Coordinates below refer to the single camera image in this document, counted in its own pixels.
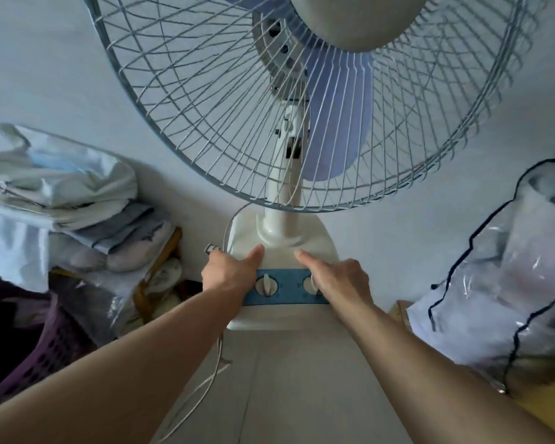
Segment person's right hand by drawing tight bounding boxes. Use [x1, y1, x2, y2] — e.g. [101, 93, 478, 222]
[294, 248, 375, 311]

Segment person's left hand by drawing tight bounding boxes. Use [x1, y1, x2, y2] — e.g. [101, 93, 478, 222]
[201, 244, 266, 303]

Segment white blue table fan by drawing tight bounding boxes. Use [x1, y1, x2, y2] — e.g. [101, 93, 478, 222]
[82, 0, 545, 332]

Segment grey fan power cord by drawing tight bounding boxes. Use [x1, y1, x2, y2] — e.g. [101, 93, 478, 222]
[152, 202, 255, 444]

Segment person's right forearm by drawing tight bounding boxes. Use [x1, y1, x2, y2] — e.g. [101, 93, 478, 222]
[331, 302, 555, 444]

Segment person's left forearm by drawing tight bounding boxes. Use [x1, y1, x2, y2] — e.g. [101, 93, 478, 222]
[0, 290, 247, 444]

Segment white bagged bundles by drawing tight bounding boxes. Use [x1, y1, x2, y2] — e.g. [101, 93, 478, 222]
[120, 257, 187, 330]

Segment brown cardboard box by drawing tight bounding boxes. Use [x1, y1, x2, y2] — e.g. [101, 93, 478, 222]
[387, 298, 420, 336]

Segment wooden storage rack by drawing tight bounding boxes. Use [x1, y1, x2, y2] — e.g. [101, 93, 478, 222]
[132, 226, 185, 323]

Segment striped folded cloth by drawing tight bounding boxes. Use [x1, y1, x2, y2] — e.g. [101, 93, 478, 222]
[68, 202, 178, 274]

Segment clear bag with black trim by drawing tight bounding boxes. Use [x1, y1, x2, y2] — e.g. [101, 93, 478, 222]
[406, 157, 555, 399]

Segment clear plastic bedding bag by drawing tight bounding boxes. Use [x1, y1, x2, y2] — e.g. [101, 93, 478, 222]
[0, 123, 142, 294]

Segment purple perforated laundry basket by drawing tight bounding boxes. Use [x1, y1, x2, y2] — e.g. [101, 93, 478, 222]
[0, 294, 99, 413]

